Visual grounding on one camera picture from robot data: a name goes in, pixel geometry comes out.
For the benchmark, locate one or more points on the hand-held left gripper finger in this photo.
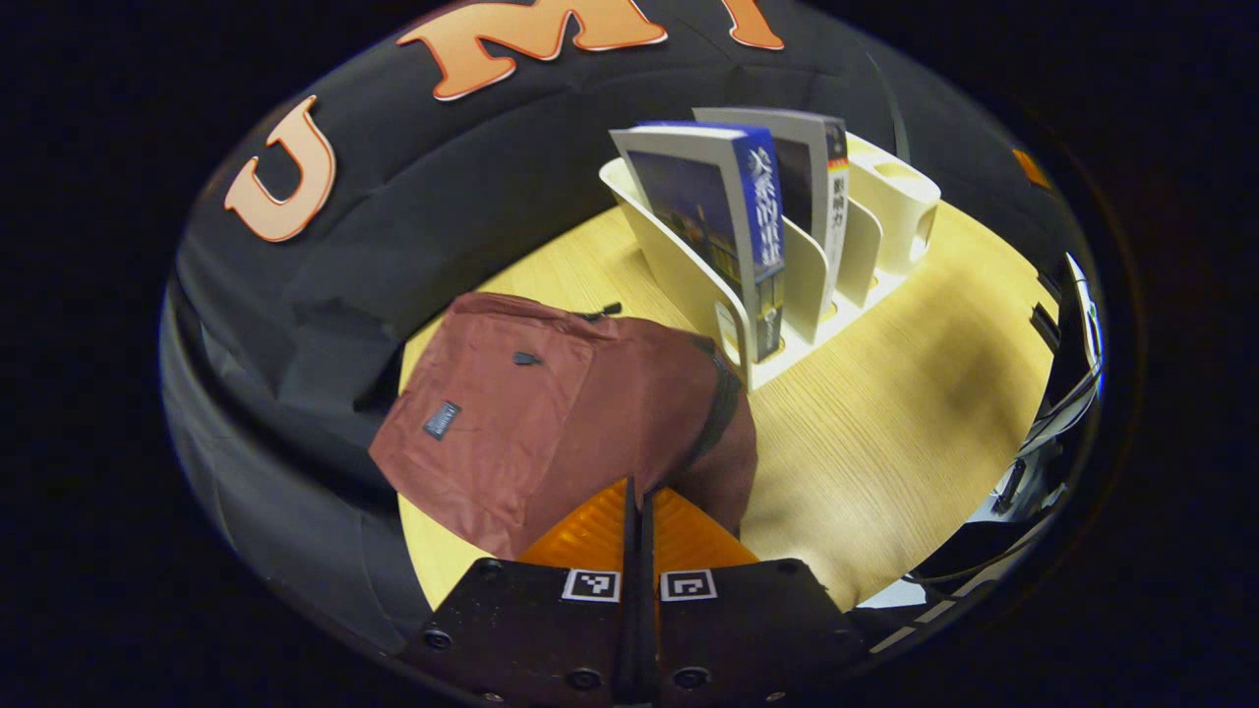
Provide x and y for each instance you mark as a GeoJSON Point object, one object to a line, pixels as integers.
{"type": "Point", "coordinates": [647, 590]}
{"type": "Point", "coordinates": [629, 551]}

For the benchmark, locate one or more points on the maroon schoolbag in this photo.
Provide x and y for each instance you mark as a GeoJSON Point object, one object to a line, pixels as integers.
{"type": "Point", "coordinates": [551, 413]}

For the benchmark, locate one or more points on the cream bookshelf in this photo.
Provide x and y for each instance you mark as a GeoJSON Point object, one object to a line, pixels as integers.
{"type": "Point", "coordinates": [689, 275]}

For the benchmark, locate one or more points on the blue book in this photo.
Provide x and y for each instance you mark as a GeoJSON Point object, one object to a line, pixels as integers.
{"type": "Point", "coordinates": [708, 206]}

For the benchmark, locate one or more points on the grey book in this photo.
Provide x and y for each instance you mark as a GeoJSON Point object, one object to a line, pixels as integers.
{"type": "Point", "coordinates": [809, 167]}

